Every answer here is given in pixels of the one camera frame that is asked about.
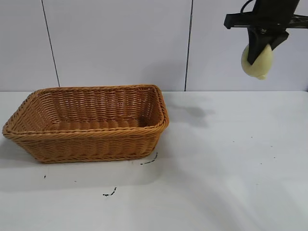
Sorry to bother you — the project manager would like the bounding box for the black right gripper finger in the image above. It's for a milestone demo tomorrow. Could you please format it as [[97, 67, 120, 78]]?
[[247, 27, 273, 66], [269, 32, 290, 50]]

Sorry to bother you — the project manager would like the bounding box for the black cable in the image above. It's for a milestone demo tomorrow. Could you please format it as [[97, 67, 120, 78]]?
[[239, 0, 255, 14]]

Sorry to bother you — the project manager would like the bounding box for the brown woven wicker basket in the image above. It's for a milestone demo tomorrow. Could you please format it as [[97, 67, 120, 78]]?
[[2, 84, 170, 164]]

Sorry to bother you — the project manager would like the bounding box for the pale yellow round fruit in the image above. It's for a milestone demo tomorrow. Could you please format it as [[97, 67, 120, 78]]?
[[240, 43, 274, 80]]

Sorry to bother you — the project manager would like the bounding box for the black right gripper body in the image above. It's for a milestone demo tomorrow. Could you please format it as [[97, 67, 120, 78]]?
[[224, 0, 308, 35]]

